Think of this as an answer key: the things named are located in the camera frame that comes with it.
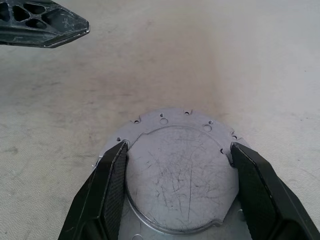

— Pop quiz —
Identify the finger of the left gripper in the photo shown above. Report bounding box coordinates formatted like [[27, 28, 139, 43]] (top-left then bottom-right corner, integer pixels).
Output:
[[0, 0, 90, 49]]

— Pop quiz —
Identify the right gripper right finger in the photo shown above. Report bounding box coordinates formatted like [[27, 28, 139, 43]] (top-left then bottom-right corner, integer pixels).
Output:
[[229, 141, 320, 240]]

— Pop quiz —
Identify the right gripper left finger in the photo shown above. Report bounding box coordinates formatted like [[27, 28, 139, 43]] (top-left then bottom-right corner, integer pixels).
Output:
[[57, 141, 129, 240]]

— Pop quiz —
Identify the grey round motor lid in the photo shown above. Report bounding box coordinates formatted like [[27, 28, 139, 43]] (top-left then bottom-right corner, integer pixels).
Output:
[[91, 107, 245, 240]]

